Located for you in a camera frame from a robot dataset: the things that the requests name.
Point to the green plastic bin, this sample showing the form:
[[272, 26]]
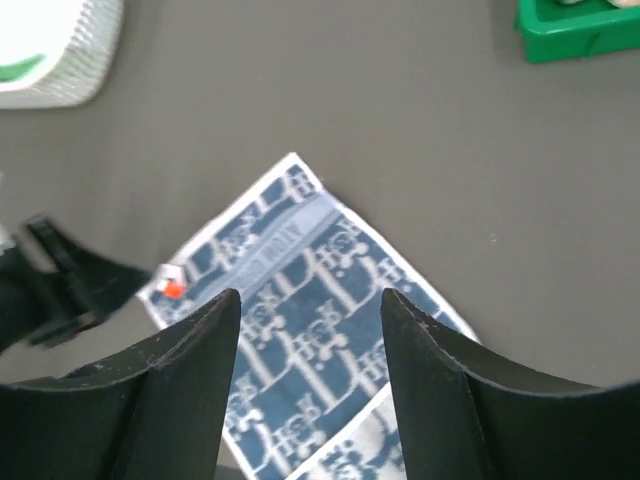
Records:
[[561, 30]]

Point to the green microfiber towel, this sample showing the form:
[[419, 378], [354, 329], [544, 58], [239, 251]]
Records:
[[17, 70]]

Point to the blue white patterned towel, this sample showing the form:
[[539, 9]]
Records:
[[310, 396]]

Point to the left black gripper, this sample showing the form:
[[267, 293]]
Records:
[[87, 288]]

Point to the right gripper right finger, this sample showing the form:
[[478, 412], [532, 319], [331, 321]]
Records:
[[466, 412]]

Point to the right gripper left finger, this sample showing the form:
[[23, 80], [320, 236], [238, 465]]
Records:
[[154, 410]]

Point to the white perforated plastic basket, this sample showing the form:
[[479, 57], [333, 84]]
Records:
[[77, 38]]

